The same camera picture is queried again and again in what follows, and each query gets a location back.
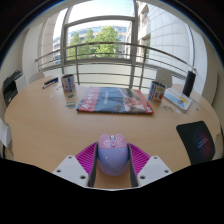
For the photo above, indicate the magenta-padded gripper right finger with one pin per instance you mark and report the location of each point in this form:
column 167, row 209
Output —
column 153, row 168

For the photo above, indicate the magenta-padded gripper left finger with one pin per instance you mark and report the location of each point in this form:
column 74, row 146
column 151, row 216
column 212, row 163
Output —
column 71, row 168

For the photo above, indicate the pink and lilac computer mouse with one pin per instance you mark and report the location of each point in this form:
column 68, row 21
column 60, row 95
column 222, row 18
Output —
column 112, row 156

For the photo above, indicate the black mouse pad, swirl print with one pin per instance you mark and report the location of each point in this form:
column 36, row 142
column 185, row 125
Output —
column 196, row 141

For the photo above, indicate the pale cut-out sticker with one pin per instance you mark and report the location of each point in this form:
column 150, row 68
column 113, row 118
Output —
column 167, row 108

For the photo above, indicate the small sticker sheet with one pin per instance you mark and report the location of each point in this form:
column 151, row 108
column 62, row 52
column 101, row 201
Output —
column 70, row 104

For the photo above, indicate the white and blue booklet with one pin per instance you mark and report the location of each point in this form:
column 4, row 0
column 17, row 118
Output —
column 178, row 98

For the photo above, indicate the white chair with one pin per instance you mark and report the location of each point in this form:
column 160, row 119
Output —
column 5, row 133
column 164, row 76
column 36, row 77

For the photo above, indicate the red and blue magazine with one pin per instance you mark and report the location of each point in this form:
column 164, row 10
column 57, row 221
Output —
column 113, row 100

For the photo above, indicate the tall patterned cup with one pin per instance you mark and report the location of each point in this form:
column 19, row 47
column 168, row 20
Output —
column 68, row 84

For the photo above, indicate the blue and white marker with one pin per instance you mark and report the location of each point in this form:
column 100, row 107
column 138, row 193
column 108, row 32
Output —
column 50, row 82

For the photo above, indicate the black cylinder speaker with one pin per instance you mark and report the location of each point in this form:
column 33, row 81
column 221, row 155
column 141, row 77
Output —
column 189, row 83

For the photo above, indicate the black printer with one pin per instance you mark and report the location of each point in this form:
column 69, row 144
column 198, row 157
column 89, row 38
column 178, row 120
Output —
column 10, row 88

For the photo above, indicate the grey metal railing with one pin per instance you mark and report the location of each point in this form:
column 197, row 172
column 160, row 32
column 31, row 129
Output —
column 110, row 59

